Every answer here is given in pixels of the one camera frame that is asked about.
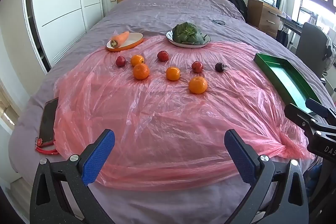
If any orange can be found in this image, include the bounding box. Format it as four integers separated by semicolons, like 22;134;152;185
189;76;208;94
133;63;150;80
166;67;181;81
130;55;145;67

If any green rectangular tray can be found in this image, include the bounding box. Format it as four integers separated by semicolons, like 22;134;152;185
253;53;322;117

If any carrot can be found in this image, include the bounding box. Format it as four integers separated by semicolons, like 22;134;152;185
110;31;130;48

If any grey office chair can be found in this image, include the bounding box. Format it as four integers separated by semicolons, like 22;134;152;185
295;22;331;75

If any red lanyard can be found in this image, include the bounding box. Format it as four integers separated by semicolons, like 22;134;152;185
35;137;59;155

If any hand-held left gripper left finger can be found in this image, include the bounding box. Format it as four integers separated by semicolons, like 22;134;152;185
29;129;116;224

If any smartphone with red case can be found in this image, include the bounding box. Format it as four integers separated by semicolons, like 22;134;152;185
37;97;59;147

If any green bok choy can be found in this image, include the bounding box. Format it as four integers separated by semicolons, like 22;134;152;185
172;22;205;45

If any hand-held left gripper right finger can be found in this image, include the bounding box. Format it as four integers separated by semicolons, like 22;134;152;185
224;129;309;224

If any white round plate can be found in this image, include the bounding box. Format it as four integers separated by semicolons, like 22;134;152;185
166;30;211;48

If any black backpack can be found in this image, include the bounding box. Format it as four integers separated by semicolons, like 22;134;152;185
227;0;248;21

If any orange oval plate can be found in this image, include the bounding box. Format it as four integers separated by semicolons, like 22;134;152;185
106;32;144;52

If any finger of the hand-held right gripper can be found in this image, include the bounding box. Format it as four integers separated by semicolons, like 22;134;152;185
306;97;329;117
284;103;329;133

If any pink plastic sheet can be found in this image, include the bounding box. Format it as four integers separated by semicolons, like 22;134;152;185
54;35;317;184

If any wooden dresser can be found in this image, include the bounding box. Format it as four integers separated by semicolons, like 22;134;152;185
247;0;284;38

